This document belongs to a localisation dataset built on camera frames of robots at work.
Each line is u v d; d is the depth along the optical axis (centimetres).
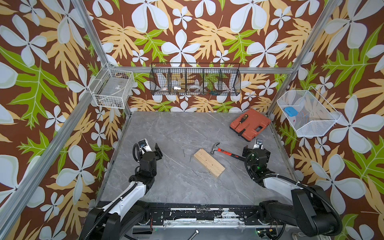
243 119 108
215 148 98
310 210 42
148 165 62
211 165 88
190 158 96
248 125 107
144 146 71
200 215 75
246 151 83
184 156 97
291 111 86
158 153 75
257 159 66
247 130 105
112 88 85
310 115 82
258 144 75
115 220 41
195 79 97
